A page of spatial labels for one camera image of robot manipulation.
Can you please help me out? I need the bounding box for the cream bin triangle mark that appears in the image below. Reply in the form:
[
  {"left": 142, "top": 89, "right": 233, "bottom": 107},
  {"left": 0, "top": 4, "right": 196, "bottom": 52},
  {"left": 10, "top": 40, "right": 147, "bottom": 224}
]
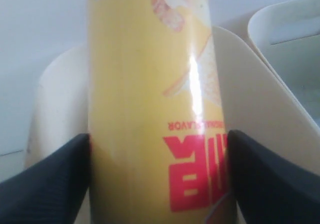
[{"left": 23, "top": 25, "right": 320, "bottom": 224}]

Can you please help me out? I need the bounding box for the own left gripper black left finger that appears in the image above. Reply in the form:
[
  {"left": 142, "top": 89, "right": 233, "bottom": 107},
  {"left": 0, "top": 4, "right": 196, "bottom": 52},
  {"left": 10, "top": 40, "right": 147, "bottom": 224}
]
[{"left": 0, "top": 134, "right": 91, "bottom": 224}]

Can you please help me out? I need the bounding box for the cream bin square mark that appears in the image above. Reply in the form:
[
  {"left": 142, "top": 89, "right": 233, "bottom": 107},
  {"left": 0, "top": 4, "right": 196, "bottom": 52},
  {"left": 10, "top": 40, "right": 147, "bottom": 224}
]
[{"left": 247, "top": 0, "right": 320, "bottom": 124}]

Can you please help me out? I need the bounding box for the yellow chips can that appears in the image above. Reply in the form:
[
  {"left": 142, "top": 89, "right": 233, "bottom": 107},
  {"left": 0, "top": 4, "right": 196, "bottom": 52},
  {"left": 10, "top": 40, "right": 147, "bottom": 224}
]
[{"left": 87, "top": 0, "right": 237, "bottom": 224}]

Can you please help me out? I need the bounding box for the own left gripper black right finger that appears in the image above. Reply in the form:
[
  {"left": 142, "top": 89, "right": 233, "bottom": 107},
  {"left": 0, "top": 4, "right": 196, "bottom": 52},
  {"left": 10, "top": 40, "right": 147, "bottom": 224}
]
[{"left": 227, "top": 130, "right": 320, "bottom": 224}]

